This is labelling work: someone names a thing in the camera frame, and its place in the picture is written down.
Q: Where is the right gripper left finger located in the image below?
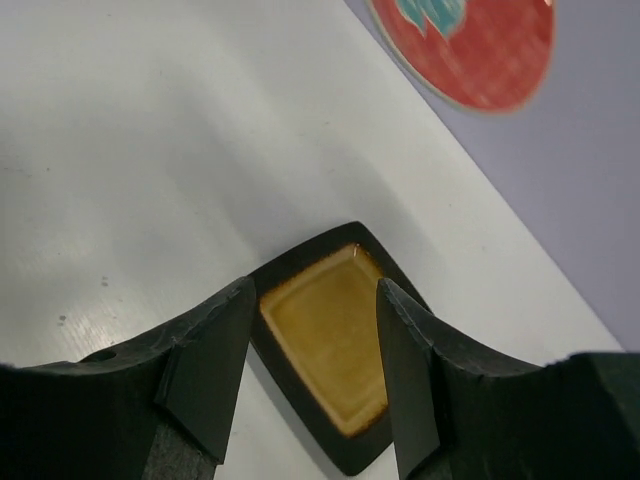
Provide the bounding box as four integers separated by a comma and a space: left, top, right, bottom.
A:
1, 277, 256, 479

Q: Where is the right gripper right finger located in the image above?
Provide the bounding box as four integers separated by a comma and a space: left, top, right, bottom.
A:
376, 279, 639, 479

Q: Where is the black amber square plate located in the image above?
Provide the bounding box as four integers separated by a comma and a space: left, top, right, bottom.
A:
250, 221, 425, 477

